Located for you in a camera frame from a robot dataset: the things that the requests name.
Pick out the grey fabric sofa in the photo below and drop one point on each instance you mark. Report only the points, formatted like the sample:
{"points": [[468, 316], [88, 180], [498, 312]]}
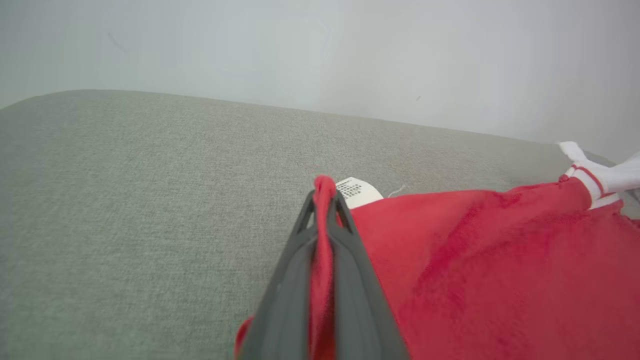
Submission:
{"points": [[150, 200]]}

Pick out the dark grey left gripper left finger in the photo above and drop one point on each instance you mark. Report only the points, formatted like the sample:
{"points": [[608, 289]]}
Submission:
{"points": [[285, 300]]}

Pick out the red shorts with white stripes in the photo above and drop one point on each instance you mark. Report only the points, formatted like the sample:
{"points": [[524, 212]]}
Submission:
{"points": [[500, 280]]}

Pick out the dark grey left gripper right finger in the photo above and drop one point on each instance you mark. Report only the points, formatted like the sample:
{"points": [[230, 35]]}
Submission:
{"points": [[360, 305]]}

